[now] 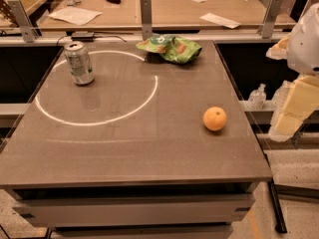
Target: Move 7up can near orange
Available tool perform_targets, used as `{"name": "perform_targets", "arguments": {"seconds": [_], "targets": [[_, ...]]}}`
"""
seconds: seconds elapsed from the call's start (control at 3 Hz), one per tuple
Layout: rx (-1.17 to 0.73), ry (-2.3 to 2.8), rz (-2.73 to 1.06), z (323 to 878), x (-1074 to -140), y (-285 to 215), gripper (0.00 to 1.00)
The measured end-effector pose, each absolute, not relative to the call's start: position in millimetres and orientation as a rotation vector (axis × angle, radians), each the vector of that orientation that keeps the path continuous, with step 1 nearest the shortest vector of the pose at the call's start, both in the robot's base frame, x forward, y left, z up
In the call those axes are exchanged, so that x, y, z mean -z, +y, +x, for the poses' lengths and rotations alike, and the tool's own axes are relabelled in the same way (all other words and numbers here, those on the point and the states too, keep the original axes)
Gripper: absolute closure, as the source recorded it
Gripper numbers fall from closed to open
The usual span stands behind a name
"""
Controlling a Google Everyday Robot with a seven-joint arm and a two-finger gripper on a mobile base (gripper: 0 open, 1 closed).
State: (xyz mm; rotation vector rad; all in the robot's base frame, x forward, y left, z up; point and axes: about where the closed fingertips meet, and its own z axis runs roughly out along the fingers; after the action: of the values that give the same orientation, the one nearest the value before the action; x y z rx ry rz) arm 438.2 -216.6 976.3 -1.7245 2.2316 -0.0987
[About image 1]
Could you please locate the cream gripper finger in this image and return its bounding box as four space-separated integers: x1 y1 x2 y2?
268 75 319 141
266 35 290 60

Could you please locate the silver 7up soda can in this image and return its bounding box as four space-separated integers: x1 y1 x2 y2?
64 41 95 86

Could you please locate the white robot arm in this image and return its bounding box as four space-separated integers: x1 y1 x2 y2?
266 3 319 141

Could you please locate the clear sanitizer bottle left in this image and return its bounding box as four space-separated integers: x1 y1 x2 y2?
247 84 266 110

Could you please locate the white paper sheet right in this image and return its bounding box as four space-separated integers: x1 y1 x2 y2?
201 13 239 29

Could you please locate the orange fruit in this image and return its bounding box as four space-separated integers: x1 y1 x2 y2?
202 107 227 131

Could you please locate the green chip bag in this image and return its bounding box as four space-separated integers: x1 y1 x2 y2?
136 35 202 64

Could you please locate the black power adapter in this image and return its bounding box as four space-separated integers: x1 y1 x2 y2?
71 32 94 42

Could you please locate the white paper sheet left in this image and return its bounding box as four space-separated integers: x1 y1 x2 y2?
50 6 101 26

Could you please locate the grey table drawer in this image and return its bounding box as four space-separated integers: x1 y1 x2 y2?
14 193 255 227

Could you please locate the metal bracket right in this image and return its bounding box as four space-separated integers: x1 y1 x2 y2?
258 0 283 39

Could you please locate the metal bracket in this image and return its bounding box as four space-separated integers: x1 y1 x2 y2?
258 0 283 39
140 0 153 40
8 0 38 43

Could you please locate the metal bracket middle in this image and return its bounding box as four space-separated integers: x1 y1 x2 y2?
140 0 153 40

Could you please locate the metal bracket left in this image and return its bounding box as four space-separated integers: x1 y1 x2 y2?
8 0 38 43

